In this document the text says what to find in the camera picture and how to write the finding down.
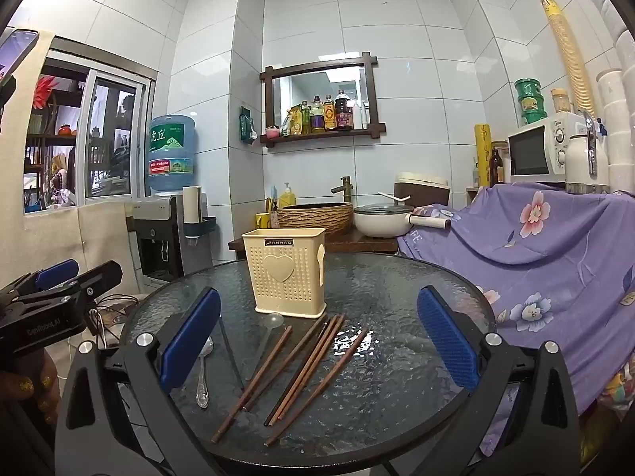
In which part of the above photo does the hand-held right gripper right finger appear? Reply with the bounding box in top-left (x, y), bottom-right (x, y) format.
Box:
top-left (417, 286), bottom-right (582, 476)

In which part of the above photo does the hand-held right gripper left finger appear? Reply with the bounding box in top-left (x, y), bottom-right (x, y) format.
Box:
top-left (54, 286), bottom-right (222, 476)

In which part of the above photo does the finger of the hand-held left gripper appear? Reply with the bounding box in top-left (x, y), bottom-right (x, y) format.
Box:
top-left (0, 258), bottom-right (81, 299)
top-left (14, 261), bottom-right (124, 309)

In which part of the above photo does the metal spoon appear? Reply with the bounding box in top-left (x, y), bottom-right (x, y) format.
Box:
top-left (195, 336), bottom-right (215, 409)

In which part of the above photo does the clear plastic spoon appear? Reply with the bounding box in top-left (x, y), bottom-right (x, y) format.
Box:
top-left (245, 312), bottom-right (285, 382)

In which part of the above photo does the black chopstick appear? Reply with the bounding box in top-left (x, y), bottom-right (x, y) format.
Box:
top-left (263, 320), bottom-right (332, 427)

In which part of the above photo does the cream plastic utensil holder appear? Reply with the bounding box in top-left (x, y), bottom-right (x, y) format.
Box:
top-left (241, 228), bottom-right (327, 319)

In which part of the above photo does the person's left hand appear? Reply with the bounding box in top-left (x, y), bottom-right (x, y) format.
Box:
top-left (0, 347), bottom-right (63, 427)

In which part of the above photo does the water dispenser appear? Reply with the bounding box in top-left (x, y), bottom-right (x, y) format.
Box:
top-left (126, 194), bottom-right (214, 289)

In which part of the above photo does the wooden counter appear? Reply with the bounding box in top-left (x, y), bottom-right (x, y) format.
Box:
top-left (228, 229), bottom-right (400, 264)

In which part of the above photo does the purple floral cloth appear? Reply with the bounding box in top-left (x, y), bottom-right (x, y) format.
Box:
top-left (396, 181), bottom-right (635, 458)

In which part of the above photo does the white pot with lid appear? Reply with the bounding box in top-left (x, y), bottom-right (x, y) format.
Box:
top-left (352, 203), bottom-right (416, 238)

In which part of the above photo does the blue water jug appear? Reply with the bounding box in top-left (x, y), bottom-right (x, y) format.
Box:
top-left (147, 114), bottom-right (200, 194)

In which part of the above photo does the sliding window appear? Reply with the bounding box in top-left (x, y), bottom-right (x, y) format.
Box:
top-left (24, 48), bottom-right (158, 215)

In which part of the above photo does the brown white rice cooker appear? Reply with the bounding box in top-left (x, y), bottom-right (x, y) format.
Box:
top-left (394, 172), bottom-right (452, 209)

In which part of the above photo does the woven pattern basin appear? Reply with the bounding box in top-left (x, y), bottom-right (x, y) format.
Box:
top-left (276, 202), bottom-right (354, 237)

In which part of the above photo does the brown glass bottle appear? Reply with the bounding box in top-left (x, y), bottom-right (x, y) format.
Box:
top-left (489, 147), bottom-right (506, 187)

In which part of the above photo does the brass faucet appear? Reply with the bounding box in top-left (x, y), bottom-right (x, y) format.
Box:
top-left (331, 176), bottom-right (354, 204)

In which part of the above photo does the yellow roll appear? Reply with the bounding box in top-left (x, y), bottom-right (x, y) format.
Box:
top-left (473, 123), bottom-right (493, 188)

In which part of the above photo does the white microwave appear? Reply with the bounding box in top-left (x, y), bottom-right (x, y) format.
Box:
top-left (505, 111), bottom-right (589, 184)

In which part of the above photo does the white kettle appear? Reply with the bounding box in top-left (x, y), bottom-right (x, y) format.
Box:
top-left (565, 108), bottom-right (611, 194)

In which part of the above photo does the smartphone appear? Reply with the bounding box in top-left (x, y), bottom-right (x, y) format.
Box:
top-left (0, 28), bottom-right (39, 78)

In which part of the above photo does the yellow green packet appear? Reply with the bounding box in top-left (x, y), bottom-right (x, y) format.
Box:
top-left (280, 104), bottom-right (302, 138)

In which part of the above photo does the dark soy sauce bottle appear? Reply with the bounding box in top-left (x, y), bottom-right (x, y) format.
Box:
top-left (335, 90), bottom-right (354, 131)

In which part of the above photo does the stack of green tubs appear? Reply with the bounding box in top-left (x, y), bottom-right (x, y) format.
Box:
top-left (514, 77), bottom-right (547, 126)

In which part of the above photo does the clear jar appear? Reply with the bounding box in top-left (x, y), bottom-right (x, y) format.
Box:
top-left (550, 88), bottom-right (574, 115)

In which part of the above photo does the wooden framed mirror shelf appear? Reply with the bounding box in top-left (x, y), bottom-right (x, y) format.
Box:
top-left (259, 51), bottom-right (387, 149)

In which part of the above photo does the stack of yellow paper cups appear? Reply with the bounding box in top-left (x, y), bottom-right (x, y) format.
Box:
top-left (540, 0), bottom-right (599, 120)

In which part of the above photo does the tangle of cables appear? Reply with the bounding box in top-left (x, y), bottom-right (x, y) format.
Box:
top-left (88, 294), bottom-right (146, 349)

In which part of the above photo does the teal wall holder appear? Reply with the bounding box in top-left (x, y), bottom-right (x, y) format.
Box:
top-left (183, 215), bottom-right (218, 238)

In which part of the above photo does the black phone mount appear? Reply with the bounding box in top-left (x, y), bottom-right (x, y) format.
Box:
top-left (0, 72), bottom-right (19, 126)

